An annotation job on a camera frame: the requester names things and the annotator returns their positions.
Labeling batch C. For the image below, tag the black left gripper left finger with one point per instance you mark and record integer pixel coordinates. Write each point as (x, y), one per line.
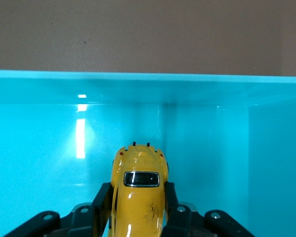
(101, 207)

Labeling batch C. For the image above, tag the turquoise plastic bin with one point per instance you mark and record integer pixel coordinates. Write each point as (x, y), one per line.
(39, 148)

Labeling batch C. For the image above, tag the yellow beetle toy car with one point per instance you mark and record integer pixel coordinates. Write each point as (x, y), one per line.
(138, 205)

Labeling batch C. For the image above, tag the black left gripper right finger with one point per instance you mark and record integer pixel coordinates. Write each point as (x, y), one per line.
(173, 209)

